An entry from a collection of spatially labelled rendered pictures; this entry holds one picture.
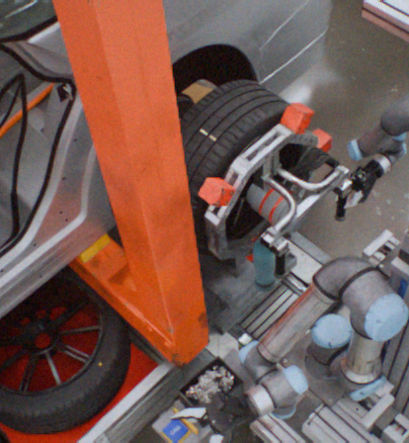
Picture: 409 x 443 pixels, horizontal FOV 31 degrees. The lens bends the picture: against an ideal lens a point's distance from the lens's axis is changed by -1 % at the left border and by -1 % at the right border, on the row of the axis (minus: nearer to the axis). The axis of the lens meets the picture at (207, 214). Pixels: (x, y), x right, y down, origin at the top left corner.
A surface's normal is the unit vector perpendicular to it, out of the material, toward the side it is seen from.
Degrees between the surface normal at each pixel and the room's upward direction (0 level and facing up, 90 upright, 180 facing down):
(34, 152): 6
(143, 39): 90
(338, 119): 0
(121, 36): 90
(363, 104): 0
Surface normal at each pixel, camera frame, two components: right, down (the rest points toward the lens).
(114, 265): -0.07, -0.58
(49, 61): 0.69, 0.45
